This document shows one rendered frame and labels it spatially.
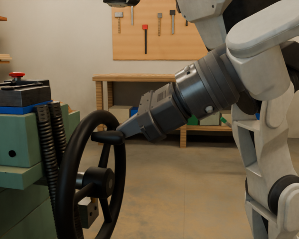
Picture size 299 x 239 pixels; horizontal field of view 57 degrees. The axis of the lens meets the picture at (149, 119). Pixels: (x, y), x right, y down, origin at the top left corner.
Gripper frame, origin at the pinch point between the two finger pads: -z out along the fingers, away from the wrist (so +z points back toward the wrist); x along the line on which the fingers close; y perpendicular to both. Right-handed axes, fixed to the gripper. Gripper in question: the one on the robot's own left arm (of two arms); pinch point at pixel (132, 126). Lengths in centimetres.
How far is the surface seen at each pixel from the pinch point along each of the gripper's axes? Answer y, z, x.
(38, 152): 5.4, -15.9, -3.6
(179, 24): -37, -2, 339
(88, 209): -24.7, -35.6, 18.4
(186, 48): -67, -9, 330
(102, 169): -5.1, -10.6, 0.4
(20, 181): 4.2, -18.0, -8.8
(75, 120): -0.8, -24.9, 27.4
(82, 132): 4.8, -6.1, -3.9
